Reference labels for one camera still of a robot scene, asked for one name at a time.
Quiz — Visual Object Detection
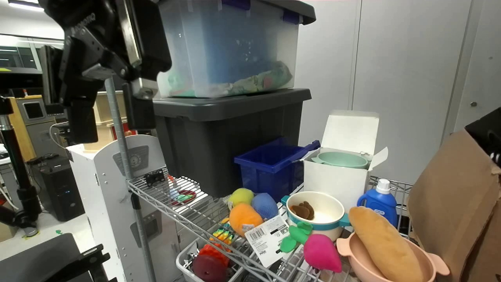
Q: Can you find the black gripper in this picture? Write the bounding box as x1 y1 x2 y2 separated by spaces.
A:
37 0 173 143

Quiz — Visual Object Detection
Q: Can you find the metal shelf pole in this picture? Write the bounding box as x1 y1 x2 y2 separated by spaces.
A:
101 76 158 282

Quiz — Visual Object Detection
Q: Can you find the tan machine with screen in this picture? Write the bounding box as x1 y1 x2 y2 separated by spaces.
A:
6 92 69 162

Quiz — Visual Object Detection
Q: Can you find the small black labelled box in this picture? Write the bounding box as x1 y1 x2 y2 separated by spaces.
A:
142 168 169 189

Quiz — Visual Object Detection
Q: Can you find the dark grey storage tote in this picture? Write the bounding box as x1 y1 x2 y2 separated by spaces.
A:
150 87 313 198

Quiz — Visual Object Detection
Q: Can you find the white grey cabinet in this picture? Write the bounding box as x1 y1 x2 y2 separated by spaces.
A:
65 132 181 282

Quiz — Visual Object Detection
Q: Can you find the pack of coloured pieces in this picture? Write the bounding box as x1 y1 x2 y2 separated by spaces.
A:
166 176 199 208

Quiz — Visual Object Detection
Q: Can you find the clear plastic storage bin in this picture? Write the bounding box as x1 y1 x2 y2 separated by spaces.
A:
155 0 318 100

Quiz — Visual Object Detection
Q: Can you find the yellow plush ball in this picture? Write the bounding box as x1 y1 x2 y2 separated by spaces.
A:
227 186 255 209

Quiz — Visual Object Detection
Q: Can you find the blue plastic bin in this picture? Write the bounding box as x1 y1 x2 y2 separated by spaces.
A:
233 137 321 201

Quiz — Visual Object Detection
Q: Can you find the orange plush ball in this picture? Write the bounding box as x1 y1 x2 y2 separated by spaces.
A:
228 201 264 236

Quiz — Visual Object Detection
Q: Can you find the blue plush ball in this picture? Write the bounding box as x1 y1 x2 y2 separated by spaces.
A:
252 190 280 220

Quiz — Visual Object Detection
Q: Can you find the white barcode tag card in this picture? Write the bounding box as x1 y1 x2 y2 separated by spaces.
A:
242 212 291 269

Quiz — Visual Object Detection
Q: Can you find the brown plush piece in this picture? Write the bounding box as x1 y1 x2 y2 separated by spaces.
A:
289 200 316 220

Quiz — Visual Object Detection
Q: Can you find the green plush toy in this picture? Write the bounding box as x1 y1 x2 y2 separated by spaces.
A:
278 220 314 255

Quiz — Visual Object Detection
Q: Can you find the white cardboard box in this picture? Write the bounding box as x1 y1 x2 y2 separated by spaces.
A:
302 114 390 209

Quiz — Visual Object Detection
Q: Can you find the mint green bowl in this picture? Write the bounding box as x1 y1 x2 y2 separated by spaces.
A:
310 148 372 170

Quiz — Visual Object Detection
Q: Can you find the white bowl teal rim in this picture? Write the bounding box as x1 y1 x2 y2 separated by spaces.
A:
285 189 350 242

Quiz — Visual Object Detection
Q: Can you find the pink plush toy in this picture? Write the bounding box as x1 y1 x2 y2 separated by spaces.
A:
302 233 344 273

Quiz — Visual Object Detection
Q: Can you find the blue detergent bottle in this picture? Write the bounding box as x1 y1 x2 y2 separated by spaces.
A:
357 176 399 228

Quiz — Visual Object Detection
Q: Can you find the large brown cardboard box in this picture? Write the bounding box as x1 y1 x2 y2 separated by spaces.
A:
407 128 501 282

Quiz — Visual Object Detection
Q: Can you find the black camera stand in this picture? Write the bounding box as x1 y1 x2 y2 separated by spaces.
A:
0 67 53 231

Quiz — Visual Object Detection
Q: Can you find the metal wire shelf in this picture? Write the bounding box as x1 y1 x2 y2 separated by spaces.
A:
125 173 413 282

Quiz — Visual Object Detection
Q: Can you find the white wire basket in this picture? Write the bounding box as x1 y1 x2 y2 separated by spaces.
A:
175 239 247 282

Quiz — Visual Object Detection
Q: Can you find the pink bowl with handles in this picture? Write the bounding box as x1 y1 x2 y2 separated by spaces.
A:
335 231 451 282

